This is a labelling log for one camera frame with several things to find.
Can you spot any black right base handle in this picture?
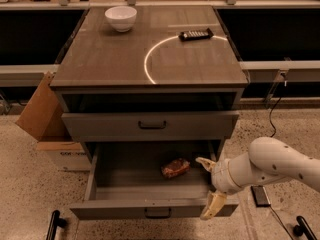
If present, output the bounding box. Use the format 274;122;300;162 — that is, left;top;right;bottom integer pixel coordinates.
293;216;318;240

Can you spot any black power adapter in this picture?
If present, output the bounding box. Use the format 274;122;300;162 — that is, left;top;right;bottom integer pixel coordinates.
251;186;271;207

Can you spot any black power cable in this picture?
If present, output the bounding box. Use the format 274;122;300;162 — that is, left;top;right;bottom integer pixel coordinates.
268;95;294;240

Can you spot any white bowl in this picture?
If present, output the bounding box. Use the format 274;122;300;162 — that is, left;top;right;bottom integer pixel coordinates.
105;6;137;32

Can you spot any black left base handle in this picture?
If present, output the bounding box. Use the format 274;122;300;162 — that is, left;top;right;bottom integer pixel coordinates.
46;210;67;240

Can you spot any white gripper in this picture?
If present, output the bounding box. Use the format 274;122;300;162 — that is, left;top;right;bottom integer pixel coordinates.
195;157;241;220

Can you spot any black base handle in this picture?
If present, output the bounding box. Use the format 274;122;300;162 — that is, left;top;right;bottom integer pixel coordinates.
46;210;67;240
293;216;318;240

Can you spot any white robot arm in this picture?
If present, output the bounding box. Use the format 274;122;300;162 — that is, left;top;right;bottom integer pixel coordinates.
196;137;320;220

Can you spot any grey top drawer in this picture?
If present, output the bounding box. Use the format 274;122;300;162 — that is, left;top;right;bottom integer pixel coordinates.
62;111;239;142

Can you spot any red coke can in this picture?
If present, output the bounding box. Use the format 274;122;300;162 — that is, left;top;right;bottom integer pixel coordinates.
161;158;190;179

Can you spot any grey drawer cabinet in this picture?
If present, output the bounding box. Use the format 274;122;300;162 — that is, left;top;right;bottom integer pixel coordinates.
49;5;250;221

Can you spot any open grey middle drawer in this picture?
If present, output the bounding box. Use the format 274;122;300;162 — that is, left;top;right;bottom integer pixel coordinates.
69;140;240;221

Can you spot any brown cardboard box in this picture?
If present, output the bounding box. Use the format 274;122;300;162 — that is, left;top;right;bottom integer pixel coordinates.
16;72;91;171

